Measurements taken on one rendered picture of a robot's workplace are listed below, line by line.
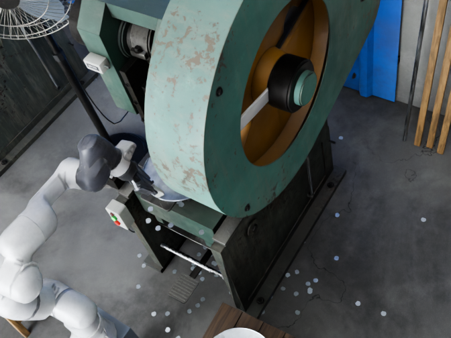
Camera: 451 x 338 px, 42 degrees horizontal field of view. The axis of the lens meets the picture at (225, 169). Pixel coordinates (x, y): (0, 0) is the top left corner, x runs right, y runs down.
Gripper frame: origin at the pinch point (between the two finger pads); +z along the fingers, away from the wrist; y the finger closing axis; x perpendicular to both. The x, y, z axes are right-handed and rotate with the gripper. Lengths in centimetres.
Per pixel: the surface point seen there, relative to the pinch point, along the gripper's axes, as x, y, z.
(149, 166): -2.1, -15.0, 3.3
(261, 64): 62, 14, -41
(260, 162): 44, 21, -11
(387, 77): 96, -71, 99
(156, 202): -2.4, 2.1, 3.4
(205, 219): 7.0, 7.3, 20.9
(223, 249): 9.3, 20.6, 25.1
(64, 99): -78, -150, 57
